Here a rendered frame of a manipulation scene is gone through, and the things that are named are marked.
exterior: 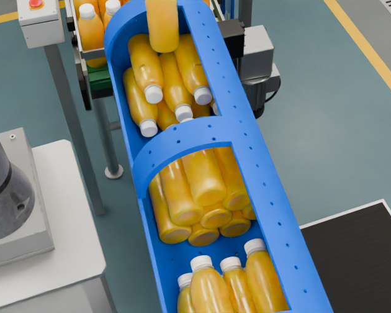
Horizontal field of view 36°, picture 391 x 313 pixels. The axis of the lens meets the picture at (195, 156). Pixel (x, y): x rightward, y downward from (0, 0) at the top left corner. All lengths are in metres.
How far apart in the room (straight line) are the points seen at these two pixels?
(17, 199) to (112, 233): 1.42
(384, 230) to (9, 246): 1.57
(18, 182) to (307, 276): 0.51
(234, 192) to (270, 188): 0.09
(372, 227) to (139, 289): 0.90
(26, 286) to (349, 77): 2.21
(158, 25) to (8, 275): 0.60
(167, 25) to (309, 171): 1.43
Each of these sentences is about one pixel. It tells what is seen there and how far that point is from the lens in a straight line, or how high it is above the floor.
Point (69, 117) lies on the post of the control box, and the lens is 2.02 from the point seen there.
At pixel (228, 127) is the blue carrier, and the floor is 1.22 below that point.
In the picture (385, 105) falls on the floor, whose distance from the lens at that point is 2.92.
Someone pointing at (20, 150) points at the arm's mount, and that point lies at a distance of 1.18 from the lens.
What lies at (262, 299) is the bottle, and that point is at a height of 1.13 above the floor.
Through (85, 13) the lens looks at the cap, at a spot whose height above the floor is 1.09.
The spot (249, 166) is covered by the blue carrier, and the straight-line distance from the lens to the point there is 1.09.
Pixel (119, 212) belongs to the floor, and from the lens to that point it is 2.50.
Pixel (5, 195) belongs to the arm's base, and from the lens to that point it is 1.03.
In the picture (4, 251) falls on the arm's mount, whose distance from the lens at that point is 1.09.
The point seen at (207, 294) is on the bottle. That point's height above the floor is 1.13.
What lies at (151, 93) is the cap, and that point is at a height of 1.11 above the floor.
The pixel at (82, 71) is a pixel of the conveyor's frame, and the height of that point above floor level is 0.90.
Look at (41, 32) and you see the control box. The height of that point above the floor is 1.05.
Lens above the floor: 2.10
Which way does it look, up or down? 53 degrees down
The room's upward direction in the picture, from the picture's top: 3 degrees counter-clockwise
